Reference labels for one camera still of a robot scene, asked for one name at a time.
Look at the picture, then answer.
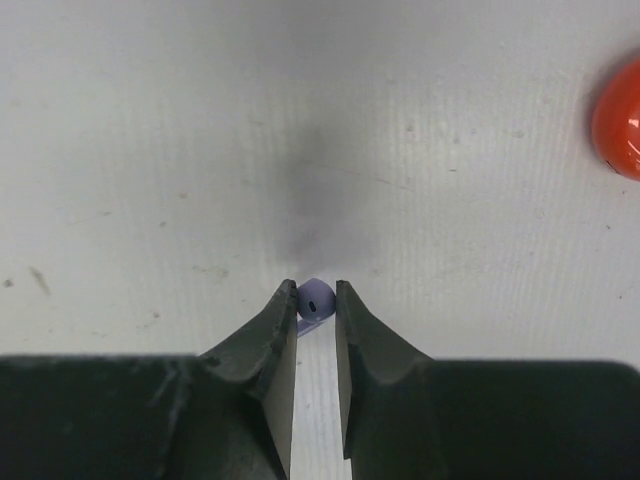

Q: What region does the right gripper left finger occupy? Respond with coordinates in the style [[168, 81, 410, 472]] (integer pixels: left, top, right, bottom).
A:
[[1, 280, 297, 479]]

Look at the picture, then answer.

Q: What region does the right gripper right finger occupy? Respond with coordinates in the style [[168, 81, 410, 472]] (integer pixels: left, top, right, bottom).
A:
[[335, 280, 639, 479]]

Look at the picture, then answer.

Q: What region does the purple earbud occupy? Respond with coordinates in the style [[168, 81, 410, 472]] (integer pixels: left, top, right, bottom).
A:
[[297, 278, 336, 337]]

